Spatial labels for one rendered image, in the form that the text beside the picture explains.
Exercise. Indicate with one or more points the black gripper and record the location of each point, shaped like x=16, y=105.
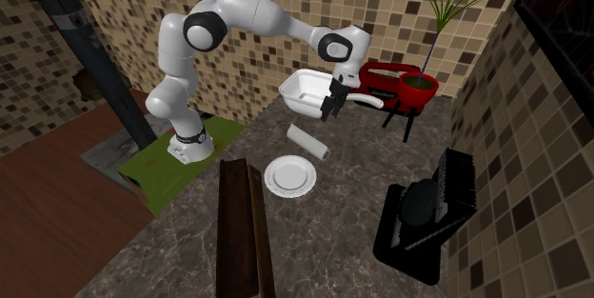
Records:
x=338, y=91

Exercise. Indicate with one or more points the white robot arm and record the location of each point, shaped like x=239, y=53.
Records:
x=181, y=79

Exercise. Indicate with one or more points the white paper towel roll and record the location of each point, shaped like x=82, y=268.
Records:
x=307, y=142

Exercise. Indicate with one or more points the red toaster with black legs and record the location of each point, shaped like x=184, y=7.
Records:
x=385, y=88

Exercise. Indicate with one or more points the white round plate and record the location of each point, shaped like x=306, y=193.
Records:
x=290, y=176

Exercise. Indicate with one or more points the red pot with green plant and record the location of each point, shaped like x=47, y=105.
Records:
x=420, y=90

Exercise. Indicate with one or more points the black coffee machine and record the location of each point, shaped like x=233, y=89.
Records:
x=420, y=222

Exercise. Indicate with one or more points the dark brown wooden tray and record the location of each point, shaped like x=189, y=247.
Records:
x=236, y=232

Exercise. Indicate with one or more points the green robot stand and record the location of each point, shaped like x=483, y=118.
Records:
x=167, y=174

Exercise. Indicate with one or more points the dark framed window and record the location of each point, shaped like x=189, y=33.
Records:
x=564, y=18

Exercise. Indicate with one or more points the dark grey floor pole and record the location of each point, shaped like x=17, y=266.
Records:
x=93, y=65

